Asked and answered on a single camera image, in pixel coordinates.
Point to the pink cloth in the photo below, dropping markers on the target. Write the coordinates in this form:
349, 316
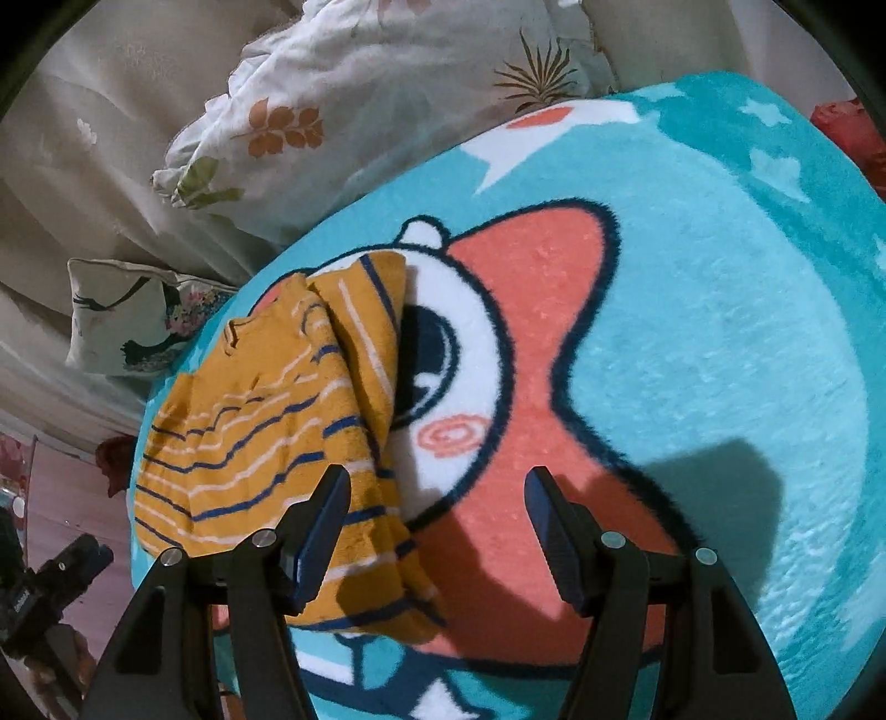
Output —
76, 498

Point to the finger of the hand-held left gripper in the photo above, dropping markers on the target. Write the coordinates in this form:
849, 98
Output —
76, 564

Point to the orange striped knit sweater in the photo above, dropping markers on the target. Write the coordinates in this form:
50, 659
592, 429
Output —
242, 429

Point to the turquoise cartoon star blanket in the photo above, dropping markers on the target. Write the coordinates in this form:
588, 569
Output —
692, 346

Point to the cream bird print pillow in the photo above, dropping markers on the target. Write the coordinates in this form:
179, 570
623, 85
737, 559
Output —
118, 318

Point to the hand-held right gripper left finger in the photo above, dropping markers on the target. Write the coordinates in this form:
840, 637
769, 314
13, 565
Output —
318, 547

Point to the person's left hand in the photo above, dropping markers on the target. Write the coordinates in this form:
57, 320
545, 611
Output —
69, 658

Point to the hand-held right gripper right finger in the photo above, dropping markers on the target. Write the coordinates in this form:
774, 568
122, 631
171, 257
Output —
554, 547

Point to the white floral leaf pillow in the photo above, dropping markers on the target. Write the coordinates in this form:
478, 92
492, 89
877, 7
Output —
360, 90

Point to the dark red cloth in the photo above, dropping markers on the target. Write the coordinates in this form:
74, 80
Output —
118, 464

